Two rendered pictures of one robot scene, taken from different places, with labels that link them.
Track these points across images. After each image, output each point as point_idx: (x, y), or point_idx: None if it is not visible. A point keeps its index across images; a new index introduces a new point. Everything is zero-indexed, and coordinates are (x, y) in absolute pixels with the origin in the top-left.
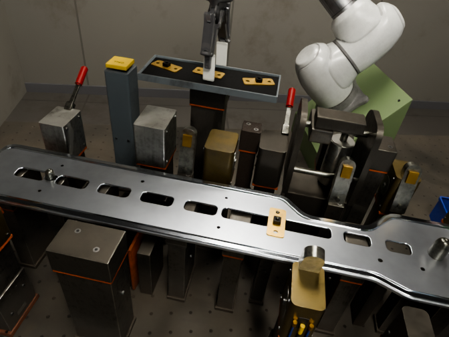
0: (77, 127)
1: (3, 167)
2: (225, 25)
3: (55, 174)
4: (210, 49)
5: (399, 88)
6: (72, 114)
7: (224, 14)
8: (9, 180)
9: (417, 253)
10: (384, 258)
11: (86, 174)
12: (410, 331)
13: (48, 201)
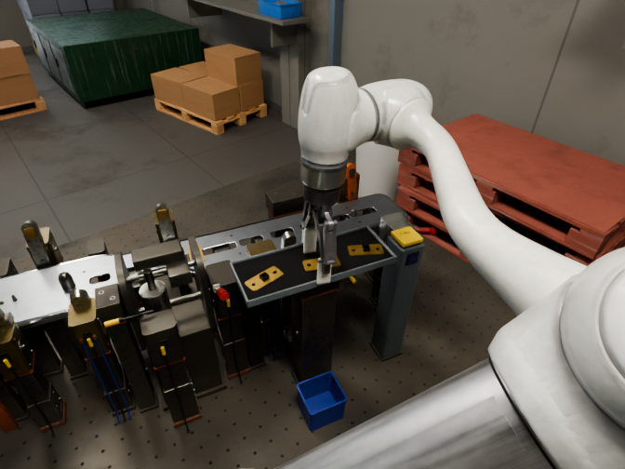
0: (389, 235)
1: (384, 207)
2: (318, 234)
3: (352, 214)
4: (302, 214)
5: None
6: (394, 227)
7: (310, 207)
8: (367, 204)
9: (85, 280)
10: (113, 266)
11: (339, 224)
12: (101, 242)
13: (333, 206)
